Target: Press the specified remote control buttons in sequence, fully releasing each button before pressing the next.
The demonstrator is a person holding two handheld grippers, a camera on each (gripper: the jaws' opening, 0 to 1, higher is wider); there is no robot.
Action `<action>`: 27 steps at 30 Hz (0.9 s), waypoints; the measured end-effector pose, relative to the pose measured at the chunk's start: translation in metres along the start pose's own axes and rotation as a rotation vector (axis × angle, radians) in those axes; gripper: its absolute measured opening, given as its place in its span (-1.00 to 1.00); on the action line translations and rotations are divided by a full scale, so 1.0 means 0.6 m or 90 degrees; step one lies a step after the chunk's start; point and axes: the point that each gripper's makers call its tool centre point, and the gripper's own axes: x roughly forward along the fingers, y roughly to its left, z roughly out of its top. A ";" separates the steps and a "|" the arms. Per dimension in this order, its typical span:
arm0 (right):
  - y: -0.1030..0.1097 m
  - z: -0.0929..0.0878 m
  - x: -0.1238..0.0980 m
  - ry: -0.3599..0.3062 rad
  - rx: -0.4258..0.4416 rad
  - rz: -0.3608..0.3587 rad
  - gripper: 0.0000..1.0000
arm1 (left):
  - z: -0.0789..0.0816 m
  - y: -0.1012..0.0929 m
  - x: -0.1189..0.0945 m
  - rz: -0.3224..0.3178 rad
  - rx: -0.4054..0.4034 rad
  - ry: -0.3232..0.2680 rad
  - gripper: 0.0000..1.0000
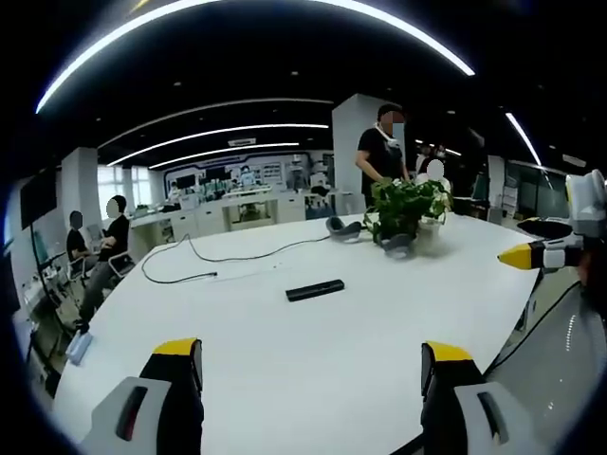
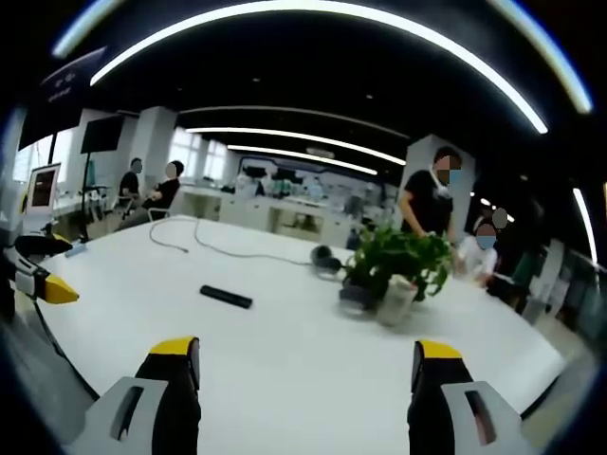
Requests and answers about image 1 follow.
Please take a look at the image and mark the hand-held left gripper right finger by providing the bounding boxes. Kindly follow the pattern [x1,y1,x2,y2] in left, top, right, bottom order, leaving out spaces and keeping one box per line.
[419,339,540,455]

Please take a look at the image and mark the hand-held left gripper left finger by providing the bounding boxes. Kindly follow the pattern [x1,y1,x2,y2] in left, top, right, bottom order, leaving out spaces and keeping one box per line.
[78,337,205,455]

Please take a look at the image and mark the black remote control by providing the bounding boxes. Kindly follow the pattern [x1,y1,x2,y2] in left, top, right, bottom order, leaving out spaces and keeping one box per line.
[285,278,345,303]

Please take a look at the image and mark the person's right hand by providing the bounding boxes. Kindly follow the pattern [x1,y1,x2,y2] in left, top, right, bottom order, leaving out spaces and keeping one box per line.
[576,246,607,315]

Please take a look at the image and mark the white plant pot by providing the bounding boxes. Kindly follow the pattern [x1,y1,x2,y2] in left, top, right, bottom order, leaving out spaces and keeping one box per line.
[416,215,445,250]

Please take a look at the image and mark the blue tissue pack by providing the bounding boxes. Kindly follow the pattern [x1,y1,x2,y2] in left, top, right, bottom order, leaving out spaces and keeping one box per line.
[64,330,95,365]

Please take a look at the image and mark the green potted plant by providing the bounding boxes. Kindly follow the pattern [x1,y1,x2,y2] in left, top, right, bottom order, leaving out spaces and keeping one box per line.
[363,178,454,246]

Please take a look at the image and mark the white office chair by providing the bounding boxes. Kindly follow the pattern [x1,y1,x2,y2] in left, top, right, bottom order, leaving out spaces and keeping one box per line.
[107,249,138,281]

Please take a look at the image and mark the long curved ceiling light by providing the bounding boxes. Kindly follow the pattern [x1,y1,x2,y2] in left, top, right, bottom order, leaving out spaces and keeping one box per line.
[35,0,477,116]

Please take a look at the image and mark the white counter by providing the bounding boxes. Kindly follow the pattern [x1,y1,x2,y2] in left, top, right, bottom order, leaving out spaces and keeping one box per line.
[128,189,309,247]

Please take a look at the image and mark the grey cable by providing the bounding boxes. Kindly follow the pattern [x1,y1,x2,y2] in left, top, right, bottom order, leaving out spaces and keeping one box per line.
[140,231,333,284]

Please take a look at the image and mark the black wall screen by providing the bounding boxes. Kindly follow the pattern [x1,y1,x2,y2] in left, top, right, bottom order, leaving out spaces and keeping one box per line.
[19,165,59,232]

